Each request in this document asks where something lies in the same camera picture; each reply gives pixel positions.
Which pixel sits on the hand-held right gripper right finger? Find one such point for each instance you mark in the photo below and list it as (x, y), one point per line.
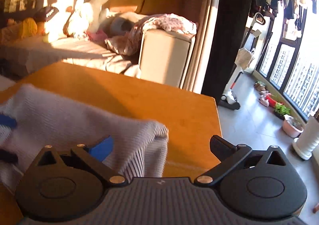
(219, 147)

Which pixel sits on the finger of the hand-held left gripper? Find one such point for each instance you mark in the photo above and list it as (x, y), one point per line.
(8, 157)
(7, 121)

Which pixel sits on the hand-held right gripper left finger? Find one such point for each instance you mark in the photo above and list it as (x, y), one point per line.
(103, 147)

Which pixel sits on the grey striped shirt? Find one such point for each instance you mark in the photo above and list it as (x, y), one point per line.
(62, 120)

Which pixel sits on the white upright floor washer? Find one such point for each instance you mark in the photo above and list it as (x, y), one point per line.
(233, 85)

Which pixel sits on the pink child shoe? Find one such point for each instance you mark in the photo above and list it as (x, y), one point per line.
(263, 95)
(264, 101)

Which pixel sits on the red basin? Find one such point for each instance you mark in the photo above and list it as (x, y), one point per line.
(271, 100)

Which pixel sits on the brown shoe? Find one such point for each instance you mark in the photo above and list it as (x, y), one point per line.
(260, 87)

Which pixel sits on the small green plant tray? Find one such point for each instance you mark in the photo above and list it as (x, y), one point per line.
(281, 110)

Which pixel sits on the pink basin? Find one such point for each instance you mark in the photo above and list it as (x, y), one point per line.
(291, 129)

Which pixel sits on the white ribbed plant pot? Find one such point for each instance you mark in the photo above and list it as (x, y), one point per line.
(307, 138)

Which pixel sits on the yellow plush toy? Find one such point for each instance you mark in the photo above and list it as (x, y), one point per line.
(26, 28)

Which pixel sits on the small brown plush toy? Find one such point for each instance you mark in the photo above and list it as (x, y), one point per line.
(10, 22)

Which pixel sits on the beige sofa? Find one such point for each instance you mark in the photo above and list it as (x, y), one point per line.
(167, 55)

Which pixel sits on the small pink cloth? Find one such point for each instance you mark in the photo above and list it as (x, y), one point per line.
(98, 35)

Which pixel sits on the brown football pillow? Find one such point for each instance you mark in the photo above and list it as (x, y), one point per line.
(47, 13)

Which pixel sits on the dark curtain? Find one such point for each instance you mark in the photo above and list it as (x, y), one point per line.
(229, 28)

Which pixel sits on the beige curtain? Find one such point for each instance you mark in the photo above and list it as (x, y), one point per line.
(206, 28)

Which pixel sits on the grey plush toy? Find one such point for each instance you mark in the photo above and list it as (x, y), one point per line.
(119, 24)

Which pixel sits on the white plush toy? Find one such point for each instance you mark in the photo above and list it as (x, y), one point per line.
(82, 18)

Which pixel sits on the pink floral blanket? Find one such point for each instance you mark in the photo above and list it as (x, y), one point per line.
(164, 22)

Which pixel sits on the black window frame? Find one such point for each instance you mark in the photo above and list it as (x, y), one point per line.
(291, 42)

